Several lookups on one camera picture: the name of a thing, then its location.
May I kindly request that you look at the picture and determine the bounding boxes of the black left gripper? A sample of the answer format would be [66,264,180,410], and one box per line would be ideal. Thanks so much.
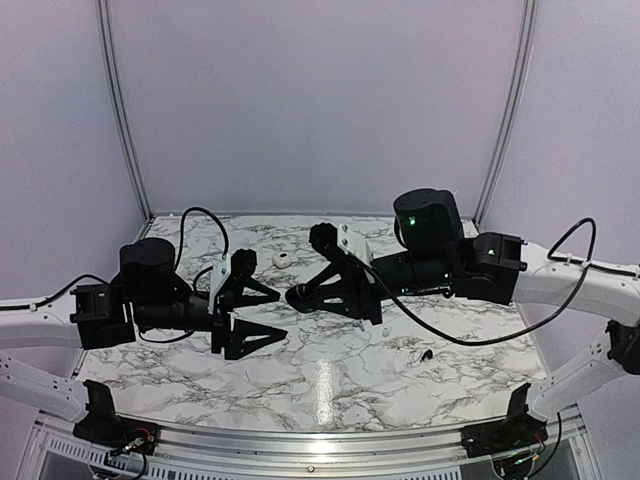
[134,278,288,361]

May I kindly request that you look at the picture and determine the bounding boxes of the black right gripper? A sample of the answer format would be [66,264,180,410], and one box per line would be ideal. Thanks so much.
[303,248,455,326]

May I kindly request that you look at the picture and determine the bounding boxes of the black earbud charging case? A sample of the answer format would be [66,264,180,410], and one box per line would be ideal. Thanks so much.
[285,284,308,309]

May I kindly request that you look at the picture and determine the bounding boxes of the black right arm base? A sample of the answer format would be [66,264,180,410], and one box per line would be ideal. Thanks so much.
[460,383,548,458]

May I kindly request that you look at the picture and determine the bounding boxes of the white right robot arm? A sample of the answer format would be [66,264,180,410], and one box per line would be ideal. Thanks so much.
[286,188,639,448]

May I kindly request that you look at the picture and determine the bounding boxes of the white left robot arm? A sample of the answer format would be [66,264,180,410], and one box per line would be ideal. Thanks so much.
[1,238,287,445]

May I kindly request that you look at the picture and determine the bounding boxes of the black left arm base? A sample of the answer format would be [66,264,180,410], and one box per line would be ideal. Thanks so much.
[73,380,159,455]

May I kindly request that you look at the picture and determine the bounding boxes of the beige earbud charging case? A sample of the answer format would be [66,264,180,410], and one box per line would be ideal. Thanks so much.
[272,252,292,269]

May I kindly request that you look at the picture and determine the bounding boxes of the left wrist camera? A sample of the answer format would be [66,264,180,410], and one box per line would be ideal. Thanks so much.
[207,249,257,315]

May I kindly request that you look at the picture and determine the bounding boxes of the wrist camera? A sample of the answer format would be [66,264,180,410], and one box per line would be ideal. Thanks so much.
[207,249,257,315]
[309,223,372,266]

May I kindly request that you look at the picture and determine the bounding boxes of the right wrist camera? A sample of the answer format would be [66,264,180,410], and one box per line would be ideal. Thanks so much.
[309,223,372,266]

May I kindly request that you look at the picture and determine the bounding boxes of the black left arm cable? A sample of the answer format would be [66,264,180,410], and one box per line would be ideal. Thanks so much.
[0,207,236,346]

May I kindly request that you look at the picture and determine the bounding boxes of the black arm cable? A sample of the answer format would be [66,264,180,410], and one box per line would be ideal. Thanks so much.
[0,207,236,346]
[344,215,599,347]

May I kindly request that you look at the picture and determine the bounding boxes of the aluminium front frame rail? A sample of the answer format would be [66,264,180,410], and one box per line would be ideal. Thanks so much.
[16,407,602,479]

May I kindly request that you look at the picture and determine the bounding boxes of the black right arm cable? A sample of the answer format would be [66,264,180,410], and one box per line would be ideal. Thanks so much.
[344,215,599,347]

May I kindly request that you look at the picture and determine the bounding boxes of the right aluminium corner post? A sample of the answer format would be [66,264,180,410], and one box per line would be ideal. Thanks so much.
[472,0,539,229]

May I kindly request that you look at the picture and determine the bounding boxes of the aluminium corner post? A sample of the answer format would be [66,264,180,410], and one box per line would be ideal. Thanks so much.
[472,0,539,229]
[95,0,154,224]

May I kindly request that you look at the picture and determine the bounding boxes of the left aluminium corner post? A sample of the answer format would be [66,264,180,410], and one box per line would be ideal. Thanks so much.
[95,0,154,224]

